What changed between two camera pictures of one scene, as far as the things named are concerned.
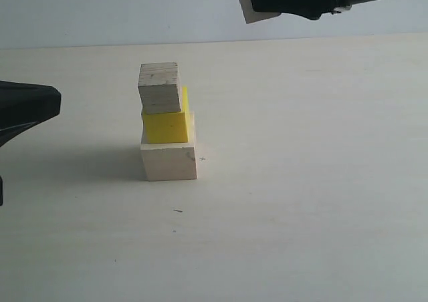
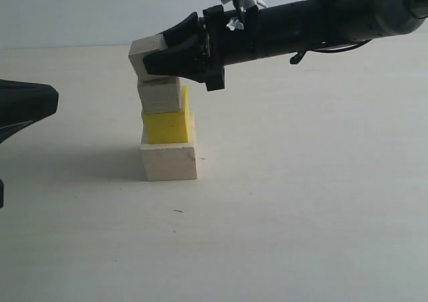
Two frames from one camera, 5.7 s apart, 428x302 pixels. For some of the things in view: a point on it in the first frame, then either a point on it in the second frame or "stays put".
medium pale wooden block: x=158 y=85 stays put
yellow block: x=168 y=127 stays put
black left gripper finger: x=23 y=105 stays put
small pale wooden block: x=249 y=15 → x=139 y=49
